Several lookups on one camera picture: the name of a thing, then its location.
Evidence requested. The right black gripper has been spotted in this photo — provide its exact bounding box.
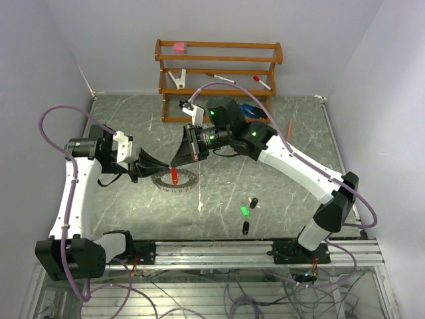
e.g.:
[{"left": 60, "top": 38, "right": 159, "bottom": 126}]
[{"left": 171, "top": 123, "right": 232, "bottom": 167}]

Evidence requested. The red key tag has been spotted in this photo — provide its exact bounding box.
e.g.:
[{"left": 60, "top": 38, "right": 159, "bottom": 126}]
[{"left": 170, "top": 167, "right": 179, "bottom": 185}]

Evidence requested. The metal disc with keyrings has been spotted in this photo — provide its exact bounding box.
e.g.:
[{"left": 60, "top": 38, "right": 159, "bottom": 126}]
[{"left": 151, "top": 168, "right": 199, "bottom": 193}]

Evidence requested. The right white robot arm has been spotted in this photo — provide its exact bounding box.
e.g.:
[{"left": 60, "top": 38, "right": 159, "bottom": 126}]
[{"left": 171, "top": 96, "right": 359, "bottom": 263}]

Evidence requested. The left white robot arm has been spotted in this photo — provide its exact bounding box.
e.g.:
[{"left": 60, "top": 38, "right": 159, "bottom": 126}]
[{"left": 35, "top": 124, "right": 169, "bottom": 281}]

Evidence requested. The white plastic clip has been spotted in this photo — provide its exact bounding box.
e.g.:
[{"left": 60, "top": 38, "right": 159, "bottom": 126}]
[{"left": 167, "top": 69, "right": 187, "bottom": 90}]

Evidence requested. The blue stapler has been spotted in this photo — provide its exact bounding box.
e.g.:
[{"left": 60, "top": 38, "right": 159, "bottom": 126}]
[{"left": 237, "top": 102, "right": 267, "bottom": 119}]

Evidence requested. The wooden three-tier shelf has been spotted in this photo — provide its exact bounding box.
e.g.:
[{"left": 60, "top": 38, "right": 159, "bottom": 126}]
[{"left": 154, "top": 39, "right": 284, "bottom": 122}]

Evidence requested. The green key tag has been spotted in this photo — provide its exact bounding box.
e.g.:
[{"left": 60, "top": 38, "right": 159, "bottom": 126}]
[{"left": 240, "top": 205, "right": 250, "bottom": 219}]

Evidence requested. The red-capped marker left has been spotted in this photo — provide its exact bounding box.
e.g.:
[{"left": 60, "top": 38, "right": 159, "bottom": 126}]
[{"left": 205, "top": 72, "right": 236, "bottom": 84}]

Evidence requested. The red-capped marker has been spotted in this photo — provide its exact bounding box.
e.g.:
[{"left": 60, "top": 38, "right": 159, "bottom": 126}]
[
  {"left": 205, "top": 72, "right": 236, "bottom": 84},
  {"left": 253, "top": 75, "right": 272, "bottom": 90}
]

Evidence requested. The black key tag upper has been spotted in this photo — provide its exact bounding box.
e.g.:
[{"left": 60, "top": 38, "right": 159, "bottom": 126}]
[{"left": 249, "top": 197, "right": 258, "bottom": 209}]

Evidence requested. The red-capped marker right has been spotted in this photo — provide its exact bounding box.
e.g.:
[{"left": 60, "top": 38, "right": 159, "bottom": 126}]
[{"left": 253, "top": 75, "right": 272, "bottom": 90}]

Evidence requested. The pink eraser block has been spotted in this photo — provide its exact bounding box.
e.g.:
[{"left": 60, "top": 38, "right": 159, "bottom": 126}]
[{"left": 173, "top": 42, "right": 187, "bottom": 54}]

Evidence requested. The orange pencil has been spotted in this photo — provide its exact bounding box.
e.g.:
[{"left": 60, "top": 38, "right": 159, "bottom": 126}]
[{"left": 286, "top": 118, "right": 293, "bottom": 142}]

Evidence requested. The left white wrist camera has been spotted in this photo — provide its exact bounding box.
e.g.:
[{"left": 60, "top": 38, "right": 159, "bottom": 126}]
[{"left": 113, "top": 131, "right": 138, "bottom": 170}]

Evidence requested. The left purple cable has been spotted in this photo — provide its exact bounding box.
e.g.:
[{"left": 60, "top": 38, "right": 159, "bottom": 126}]
[{"left": 38, "top": 104, "right": 159, "bottom": 319}]

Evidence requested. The purple cable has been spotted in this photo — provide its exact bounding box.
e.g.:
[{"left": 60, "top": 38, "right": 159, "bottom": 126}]
[
  {"left": 187, "top": 81, "right": 379, "bottom": 290},
  {"left": 38, "top": 104, "right": 159, "bottom": 319}
]

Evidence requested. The aluminium mounting rail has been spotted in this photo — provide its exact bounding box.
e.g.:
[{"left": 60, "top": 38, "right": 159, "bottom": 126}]
[{"left": 35, "top": 237, "right": 386, "bottom": 268}]

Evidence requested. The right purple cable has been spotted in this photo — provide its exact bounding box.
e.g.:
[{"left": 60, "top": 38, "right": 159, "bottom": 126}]
[{"left": 187, "top": 81, "right": 379, "bottom": 290}]

